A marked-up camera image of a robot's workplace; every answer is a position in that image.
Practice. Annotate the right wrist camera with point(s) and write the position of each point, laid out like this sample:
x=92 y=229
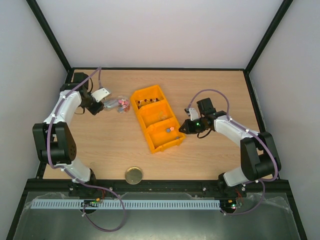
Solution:
x=192 y=113

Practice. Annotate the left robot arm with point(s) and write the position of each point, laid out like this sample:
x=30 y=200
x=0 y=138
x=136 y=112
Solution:
x=53 y=139

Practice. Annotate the clear glass jar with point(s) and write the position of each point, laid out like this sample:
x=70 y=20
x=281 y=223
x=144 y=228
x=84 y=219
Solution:
x=122 y=104

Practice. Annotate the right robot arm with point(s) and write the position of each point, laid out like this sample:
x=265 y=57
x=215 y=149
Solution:
x=259 y=158

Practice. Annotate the yellow lollipop bin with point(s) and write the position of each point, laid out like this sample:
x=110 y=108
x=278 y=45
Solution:
x=146 y=96

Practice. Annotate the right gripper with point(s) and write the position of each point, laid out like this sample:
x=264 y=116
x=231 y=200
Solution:
x=188 y=126

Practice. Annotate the yellow star candy bin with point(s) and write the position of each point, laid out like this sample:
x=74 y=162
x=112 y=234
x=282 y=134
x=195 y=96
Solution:
x=163 y=135

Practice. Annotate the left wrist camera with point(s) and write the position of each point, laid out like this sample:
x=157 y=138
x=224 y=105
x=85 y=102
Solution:
x=100 y=94

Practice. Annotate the grey slotted cable duct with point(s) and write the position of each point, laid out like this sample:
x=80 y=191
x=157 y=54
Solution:
x=73 y=204

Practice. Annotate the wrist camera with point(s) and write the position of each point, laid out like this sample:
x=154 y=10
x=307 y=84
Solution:
x=100 y=94
x=192 y=113

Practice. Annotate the gold jar lid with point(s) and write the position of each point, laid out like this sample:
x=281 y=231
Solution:
x=133 y=175

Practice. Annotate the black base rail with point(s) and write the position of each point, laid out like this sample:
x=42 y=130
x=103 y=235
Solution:
x=195 y=188

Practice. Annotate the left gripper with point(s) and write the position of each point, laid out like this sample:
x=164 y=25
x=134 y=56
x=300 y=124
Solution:
x=95 y=110

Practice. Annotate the metal scoop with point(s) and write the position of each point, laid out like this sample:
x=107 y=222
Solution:
x=110 y=104

